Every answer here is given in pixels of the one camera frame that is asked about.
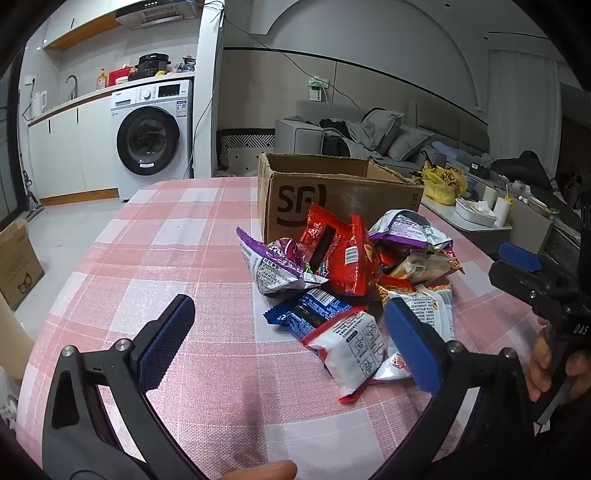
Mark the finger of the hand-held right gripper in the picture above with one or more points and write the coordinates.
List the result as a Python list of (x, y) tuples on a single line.
[(508, 281), (519, 256)]

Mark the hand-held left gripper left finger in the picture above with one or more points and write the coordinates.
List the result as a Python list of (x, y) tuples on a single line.
[(161, 350)]

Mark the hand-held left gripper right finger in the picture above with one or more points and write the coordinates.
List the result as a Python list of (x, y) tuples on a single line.
[(411, 346)]

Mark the noodle stick snack packet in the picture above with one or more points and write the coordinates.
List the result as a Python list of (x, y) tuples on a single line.
[(429, 309)]

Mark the large red chip packet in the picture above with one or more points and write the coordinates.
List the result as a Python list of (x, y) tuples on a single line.
[(355, 263)]

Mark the brown cardboard box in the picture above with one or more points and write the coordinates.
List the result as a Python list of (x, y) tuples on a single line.
[(295, 184)]

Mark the person's right hand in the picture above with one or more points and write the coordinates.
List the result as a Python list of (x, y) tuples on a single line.
[(538, 364)]

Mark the person's left hand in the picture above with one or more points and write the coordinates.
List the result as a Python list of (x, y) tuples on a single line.
[(268, 471)]

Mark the white coffee table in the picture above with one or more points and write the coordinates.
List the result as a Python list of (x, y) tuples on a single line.
[(526, 226)]

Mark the white cup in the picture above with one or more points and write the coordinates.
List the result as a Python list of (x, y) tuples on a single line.
[(504, 210)]

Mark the white red-edged snack packet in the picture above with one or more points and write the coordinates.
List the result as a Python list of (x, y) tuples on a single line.
[(351, 346)]

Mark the white dish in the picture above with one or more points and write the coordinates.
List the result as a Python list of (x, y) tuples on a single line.
[(475, 212)]

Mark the yellow snack packet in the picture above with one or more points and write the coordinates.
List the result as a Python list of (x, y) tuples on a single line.
[(425, 266)]

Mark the dark cloth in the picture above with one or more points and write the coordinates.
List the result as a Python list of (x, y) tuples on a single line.
[(526, 175)]

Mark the orange-red snack packet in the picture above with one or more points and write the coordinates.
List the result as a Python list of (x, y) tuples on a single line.
[(385, 258)]

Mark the blue snack packet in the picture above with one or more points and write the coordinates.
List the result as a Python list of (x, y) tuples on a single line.
[(314, 314)]

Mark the yellow plastic bag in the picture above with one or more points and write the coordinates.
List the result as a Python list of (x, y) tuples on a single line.
[(443, 182)]

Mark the pink plaid tablecloth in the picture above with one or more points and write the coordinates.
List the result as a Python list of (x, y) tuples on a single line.
[(184, 240)]

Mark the purple silver snack packet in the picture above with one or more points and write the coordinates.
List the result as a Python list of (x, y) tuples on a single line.
[(406, 226)]

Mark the light blue pillow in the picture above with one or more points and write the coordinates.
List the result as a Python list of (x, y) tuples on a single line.
[(448, 148)]

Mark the red packet with dark window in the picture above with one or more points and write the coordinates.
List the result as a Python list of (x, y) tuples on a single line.
[(318, 240)]

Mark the grey pillow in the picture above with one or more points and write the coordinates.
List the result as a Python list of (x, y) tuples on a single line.
[(408, 143), (381, 129)]

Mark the printed cardboard box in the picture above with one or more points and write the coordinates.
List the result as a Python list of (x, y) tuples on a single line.
[(18, 267)]

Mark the floor mop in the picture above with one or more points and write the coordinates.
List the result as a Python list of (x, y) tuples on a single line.
[(32, 212)]

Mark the white washing machine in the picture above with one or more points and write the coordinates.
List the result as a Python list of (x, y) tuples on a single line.
[(152, 138)]

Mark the pile of dark clothes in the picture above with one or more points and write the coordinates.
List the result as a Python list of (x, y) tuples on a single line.
[(339, 138)]

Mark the black patterned panel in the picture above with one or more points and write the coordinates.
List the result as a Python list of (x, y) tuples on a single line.
[(244, 145)]

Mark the white kitchen base cabinet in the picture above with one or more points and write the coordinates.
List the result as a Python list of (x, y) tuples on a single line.
[(69, 147)]

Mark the grey sofa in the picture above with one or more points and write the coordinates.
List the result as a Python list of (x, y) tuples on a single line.
[(300, 136)]

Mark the dark glass door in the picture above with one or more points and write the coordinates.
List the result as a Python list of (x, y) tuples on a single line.
[(9, 161)]

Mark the white electric kettle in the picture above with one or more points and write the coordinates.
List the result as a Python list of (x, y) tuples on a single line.
[(39, 104)]

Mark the yellow oil bottle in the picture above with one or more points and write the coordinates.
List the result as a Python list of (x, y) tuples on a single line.
[(101, 81)]

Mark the red box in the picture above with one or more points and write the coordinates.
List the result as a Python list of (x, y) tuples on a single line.
[(121, 76)]

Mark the kitchen faucet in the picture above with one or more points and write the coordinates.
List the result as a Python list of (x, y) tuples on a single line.
[(74, 83)]

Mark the black pressure cooker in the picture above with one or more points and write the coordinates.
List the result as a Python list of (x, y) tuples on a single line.
[(154, 67)]

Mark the range hood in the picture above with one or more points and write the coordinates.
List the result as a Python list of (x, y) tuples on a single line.
[(157, 14)]

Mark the wall socket with chargers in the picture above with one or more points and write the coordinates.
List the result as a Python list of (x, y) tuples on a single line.
[(318, 87)]

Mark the white wall cabinet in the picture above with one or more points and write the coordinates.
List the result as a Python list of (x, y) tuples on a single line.
[(83, 30)]

